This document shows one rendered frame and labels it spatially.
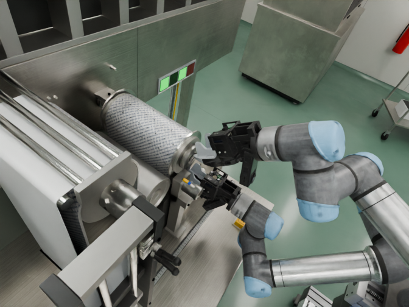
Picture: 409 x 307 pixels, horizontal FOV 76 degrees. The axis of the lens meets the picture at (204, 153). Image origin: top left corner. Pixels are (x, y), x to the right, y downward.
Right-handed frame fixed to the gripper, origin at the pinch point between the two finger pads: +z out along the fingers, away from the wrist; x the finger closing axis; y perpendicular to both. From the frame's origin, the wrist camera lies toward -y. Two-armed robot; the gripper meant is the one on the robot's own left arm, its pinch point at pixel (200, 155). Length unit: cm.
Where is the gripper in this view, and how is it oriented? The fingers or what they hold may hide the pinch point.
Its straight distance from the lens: 71.0
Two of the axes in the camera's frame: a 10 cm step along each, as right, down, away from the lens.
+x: -5.5, 5.4, -6.4
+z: -7.4, 0.4, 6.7
